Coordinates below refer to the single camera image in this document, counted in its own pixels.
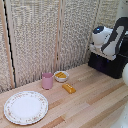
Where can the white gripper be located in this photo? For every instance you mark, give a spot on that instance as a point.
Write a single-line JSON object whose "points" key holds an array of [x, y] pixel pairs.
{"points": [[101, 51]]}

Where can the yellow food piece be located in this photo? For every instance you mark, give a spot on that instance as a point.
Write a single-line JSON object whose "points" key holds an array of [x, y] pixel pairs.
{"points": [[69, 88]]}

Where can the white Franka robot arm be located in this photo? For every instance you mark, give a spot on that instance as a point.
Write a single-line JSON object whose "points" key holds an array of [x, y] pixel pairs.
{"points": [[111, 38]]}

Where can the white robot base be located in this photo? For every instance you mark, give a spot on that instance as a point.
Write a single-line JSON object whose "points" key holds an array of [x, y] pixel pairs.
{"points": [[122, 120]]}

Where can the yellow food in bowl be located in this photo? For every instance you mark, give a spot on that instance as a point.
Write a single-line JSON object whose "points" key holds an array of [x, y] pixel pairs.
{"points": [[61, 75]]}

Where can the small white bowl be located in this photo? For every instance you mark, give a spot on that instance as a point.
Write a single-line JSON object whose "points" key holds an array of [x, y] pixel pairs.
{"points": [[61, 78]]}

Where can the pink cup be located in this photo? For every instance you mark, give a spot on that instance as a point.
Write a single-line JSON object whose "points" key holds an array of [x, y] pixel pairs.
{"points": [[47, 81]]}

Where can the woven folding screen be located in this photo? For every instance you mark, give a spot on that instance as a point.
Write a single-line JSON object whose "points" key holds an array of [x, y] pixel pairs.
{"points": [[30, 43]]}

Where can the white floral rim plate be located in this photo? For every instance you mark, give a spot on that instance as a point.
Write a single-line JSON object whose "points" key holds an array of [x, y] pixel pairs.
{"points": [[26, 107]]}

